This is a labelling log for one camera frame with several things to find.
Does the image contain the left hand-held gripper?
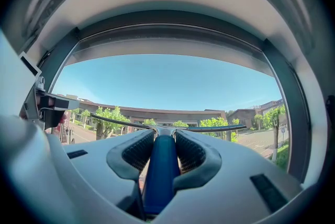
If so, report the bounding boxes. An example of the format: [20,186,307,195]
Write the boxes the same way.
[23,76,81,131]

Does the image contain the large window glass pane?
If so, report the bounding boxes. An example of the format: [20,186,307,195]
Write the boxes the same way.
[52,54,290,174]

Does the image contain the dark brown gabled building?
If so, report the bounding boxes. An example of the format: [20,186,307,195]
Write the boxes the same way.
[226,98,285,129]

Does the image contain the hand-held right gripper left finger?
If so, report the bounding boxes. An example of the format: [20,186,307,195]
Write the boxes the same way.
[64,129,157,221]

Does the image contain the squeegee with blue handle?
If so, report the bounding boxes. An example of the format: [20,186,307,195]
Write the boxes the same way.
[90,114,247,215]

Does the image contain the long grey building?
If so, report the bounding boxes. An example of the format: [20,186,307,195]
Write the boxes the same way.
[52,93,227,129]

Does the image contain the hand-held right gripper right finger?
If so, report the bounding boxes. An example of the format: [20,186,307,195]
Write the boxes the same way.
[157,129,302,224]

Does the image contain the row of green street trees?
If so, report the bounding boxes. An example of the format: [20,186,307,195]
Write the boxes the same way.
[68,105,290,163]

